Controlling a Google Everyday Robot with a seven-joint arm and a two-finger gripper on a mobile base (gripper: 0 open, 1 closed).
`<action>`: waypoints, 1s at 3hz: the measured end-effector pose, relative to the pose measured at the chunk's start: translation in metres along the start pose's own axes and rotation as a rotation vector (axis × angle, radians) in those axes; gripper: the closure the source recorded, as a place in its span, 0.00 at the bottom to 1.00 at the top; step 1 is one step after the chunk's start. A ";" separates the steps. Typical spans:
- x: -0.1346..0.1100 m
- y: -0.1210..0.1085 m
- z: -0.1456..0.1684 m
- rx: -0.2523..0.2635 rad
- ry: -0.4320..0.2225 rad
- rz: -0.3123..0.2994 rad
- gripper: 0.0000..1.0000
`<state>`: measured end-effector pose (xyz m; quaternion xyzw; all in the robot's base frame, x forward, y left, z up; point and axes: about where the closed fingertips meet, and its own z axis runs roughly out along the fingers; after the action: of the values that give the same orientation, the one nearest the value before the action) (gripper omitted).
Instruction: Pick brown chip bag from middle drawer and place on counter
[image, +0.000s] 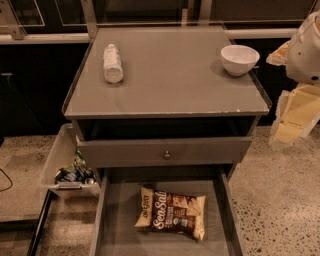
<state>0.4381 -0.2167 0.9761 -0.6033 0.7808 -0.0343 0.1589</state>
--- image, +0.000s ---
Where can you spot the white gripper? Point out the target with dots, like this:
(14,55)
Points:
(305,55)

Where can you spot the brown chip bag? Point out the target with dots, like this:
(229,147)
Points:
(170,212)

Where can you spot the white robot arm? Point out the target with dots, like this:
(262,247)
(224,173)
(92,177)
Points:
(303,54)

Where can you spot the grey drawer cabinet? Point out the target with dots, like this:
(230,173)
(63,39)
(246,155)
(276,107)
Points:
(171,72)

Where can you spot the grey top drawer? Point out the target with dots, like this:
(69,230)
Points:
(165,141)

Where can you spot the white ceramic bowl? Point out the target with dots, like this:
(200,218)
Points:
(238,60)

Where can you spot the clear plastic water bottle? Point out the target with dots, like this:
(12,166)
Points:
(112,66)

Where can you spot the snack packets in bin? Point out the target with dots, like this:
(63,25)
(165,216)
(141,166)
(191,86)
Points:
(78,171)

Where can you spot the clear plastic storage bin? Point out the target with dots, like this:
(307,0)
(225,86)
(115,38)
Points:
(62,155)

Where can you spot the metal window railing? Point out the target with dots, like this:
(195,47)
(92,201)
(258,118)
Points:
(78,21)

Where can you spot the black metal floor frame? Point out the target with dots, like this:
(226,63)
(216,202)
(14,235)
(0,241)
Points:
(35,226)

